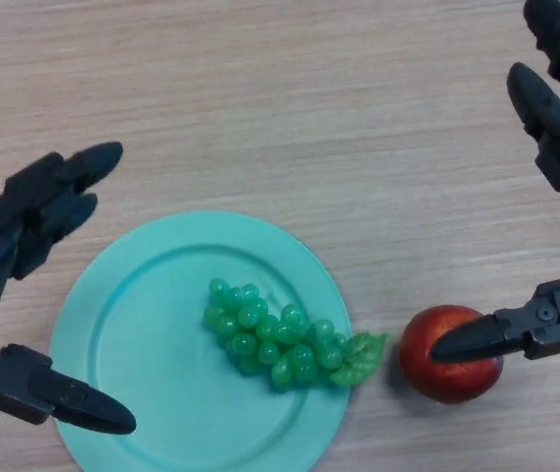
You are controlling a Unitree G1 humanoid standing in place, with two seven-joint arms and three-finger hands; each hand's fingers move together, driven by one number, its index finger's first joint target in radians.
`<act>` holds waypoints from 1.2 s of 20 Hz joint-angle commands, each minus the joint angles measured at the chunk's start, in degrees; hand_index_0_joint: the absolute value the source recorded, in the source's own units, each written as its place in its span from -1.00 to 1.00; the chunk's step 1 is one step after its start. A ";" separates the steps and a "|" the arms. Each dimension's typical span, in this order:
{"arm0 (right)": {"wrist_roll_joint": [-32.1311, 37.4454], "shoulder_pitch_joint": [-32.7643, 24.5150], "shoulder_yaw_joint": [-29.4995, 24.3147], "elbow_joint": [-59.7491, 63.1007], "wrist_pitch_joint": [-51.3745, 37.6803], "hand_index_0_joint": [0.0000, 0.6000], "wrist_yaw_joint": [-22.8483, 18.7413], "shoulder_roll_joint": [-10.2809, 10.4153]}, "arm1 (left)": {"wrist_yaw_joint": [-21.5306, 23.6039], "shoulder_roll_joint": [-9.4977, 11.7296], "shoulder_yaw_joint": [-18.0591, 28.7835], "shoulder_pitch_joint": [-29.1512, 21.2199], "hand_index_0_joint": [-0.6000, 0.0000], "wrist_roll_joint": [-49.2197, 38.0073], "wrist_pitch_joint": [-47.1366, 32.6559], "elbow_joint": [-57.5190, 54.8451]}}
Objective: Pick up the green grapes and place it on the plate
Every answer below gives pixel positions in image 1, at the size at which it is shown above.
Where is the green grapes bunch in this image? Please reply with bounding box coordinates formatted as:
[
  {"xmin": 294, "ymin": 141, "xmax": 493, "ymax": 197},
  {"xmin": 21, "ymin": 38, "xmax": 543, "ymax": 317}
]
[{"xmin": 203, "ymin": 277, "xmax": 390, "ymax": 393}]

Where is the turquoise round plate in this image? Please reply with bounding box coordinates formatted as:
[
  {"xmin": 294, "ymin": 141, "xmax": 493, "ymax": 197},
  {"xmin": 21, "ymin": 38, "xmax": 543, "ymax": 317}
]
[{"xmin": 48, "ymin": 210, "xmax": 352, "ymax": 472}]

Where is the red apple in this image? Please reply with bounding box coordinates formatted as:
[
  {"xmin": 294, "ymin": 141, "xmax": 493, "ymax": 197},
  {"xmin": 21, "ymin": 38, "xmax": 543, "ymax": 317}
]
[{"xmin": 398, "ymin": 304, "xmax": 505, "ymax": 405}]

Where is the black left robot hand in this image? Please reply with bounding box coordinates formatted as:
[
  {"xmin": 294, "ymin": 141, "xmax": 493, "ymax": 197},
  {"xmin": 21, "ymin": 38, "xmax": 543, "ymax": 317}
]
[{"xmin": 0, "ymin": 141, "xmax": 138, "ymax": 436}]

